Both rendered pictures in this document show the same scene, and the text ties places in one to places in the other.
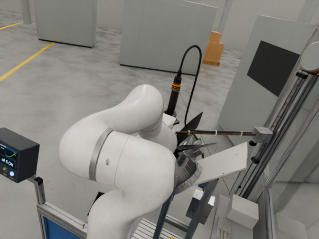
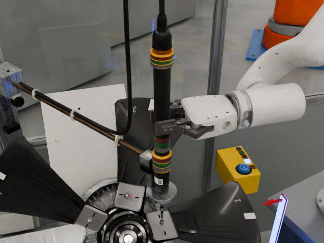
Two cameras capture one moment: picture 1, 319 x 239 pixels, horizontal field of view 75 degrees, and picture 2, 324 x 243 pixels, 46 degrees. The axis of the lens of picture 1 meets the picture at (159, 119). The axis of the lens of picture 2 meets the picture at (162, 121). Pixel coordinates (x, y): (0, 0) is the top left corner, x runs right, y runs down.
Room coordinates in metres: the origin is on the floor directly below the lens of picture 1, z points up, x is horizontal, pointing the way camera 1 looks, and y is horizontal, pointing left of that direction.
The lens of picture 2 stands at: (1.28, 0.51, 1.96)
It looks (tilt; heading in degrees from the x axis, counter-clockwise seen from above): 35 degrees down; 238
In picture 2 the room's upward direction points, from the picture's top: straight up
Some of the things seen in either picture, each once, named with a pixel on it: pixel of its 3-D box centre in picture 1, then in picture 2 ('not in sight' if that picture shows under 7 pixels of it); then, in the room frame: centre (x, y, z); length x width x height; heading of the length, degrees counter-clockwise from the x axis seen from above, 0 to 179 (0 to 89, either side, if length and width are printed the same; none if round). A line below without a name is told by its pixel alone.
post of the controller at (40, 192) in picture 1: (40, 191); not in sight; (0.73, 0.57, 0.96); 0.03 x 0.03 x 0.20; 73
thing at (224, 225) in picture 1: (224, 229); not in sight; (0.81, -0.52, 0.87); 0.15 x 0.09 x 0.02; 167
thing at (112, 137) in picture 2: (216, 133); (73, 115); (1.03, -0.33, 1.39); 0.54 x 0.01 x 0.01; 108
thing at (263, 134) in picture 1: (262, 134); (6, 79); (1.13, -0.64, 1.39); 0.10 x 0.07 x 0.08; 108
